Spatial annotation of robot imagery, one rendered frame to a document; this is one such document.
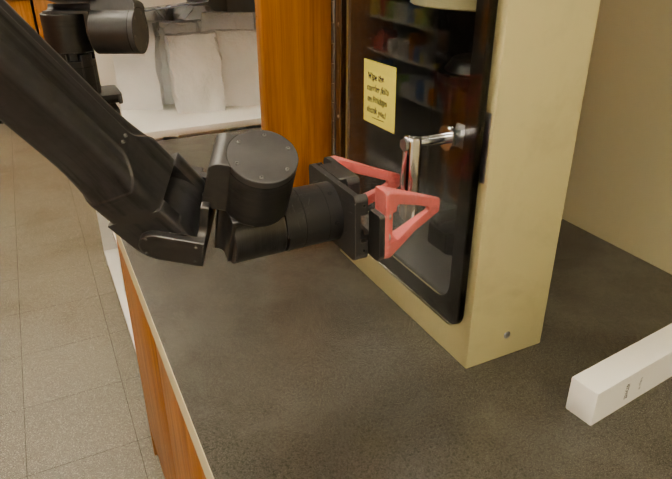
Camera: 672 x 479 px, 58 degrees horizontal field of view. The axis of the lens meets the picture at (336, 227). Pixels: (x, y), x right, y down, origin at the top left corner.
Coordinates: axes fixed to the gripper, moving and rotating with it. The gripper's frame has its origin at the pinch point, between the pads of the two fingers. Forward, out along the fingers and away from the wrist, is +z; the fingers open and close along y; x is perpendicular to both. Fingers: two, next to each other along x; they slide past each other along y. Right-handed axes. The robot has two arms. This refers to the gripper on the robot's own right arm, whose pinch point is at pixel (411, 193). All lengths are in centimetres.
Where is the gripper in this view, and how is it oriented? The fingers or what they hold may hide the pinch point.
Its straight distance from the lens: 62.9
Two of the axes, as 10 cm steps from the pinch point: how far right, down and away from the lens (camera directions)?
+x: 0.2, 9.0, 4.4
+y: -4.4, -3.9, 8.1
